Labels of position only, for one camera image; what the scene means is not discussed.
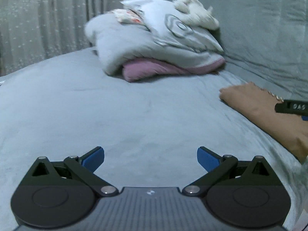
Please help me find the grey-blue bed sheet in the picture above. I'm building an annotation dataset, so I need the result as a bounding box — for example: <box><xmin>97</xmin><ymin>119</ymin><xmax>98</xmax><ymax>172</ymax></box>
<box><xmin>0</xmin><ymin>47</ymin><xmax>304</xmax><ymax>231</ymax></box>

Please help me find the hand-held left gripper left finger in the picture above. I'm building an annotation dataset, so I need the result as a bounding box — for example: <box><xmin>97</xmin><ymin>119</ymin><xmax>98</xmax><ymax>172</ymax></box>
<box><xmin>29</xmin><ymin>146</ymin><xmax>119</xmax><ymax>196</ymax></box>

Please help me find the grey curtain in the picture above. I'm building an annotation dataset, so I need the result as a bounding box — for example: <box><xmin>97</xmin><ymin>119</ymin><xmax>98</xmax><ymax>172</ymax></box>
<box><xmin>0</xmin><ymin>0</ymin><xmax>125</xmax><ymax>77</ymax></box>

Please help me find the white plush toy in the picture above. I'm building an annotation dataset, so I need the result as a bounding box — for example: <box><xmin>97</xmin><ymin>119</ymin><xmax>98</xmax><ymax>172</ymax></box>
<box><xmin>172</xmin><ymin>0</ymin><xmax>220</xmax><ymax>31</ymax></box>

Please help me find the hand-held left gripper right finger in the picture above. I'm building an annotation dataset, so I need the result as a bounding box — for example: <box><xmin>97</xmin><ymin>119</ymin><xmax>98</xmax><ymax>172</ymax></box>
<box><xmin>182</xmin><ymin>146</ymin><xmax>274</xmax><ymax>196</ymax></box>

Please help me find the white pillow with grey circles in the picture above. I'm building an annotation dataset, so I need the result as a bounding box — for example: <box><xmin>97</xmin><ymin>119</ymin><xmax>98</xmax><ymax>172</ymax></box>
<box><xmin>114</xmin><ymin>0</ymin><xmax>225</xmax><ymax>53</ymax></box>

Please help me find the grey quilted headboard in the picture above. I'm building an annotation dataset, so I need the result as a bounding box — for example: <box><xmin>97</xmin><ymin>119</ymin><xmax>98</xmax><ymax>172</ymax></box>
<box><xmin>153</xmin><ymin>0</ymin><xmax>308</xmax><ymax>100</ymax></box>

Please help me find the grey folded quilt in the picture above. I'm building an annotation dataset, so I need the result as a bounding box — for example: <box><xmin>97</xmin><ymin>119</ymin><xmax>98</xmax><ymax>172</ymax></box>
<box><xmin>84</xmin><ymin>12</ymin><xmax>225</xmax><ymax>75</ymax></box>

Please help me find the brown knit sweater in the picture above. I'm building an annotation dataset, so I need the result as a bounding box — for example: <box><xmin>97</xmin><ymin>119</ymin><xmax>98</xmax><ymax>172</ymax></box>
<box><xmin>219</xmin><ymin>82</ymin><xmax>308</xmax><ymax>162</ymax></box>

